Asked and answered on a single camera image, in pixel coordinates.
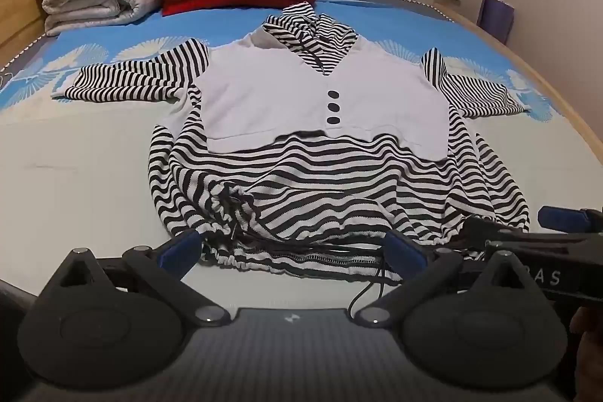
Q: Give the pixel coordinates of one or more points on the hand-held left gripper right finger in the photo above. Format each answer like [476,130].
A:
[405,252]

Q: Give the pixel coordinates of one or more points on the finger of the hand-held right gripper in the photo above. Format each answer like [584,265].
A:
[490,231]
[565,219]

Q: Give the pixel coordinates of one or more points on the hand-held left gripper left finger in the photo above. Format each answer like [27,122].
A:
[181,249]

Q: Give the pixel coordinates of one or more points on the black white striped hooded shirt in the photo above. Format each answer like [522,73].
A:
[282,100]

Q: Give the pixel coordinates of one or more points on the blue patterned bed sheet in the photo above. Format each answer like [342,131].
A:
[94,157]

